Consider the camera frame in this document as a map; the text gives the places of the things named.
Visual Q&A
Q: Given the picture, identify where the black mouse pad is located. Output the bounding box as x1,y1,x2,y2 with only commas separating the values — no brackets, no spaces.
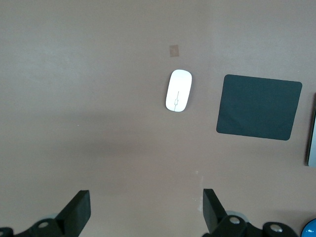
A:
216,74,303,141

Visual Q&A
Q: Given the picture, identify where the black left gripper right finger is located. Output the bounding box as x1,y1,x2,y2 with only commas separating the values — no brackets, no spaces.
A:
202,189,298,237

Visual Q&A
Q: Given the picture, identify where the blue desk lamp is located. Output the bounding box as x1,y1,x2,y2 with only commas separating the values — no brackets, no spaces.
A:
301,218,316,237

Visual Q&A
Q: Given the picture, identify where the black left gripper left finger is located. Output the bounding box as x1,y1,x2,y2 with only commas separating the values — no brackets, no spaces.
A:
0,190,91,237

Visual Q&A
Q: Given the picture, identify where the silver laptop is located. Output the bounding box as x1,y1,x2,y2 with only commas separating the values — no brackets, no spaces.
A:
307,92,316,166

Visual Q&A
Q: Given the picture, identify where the white computer mouse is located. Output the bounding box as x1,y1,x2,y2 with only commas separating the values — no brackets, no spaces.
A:
165,69,193,113

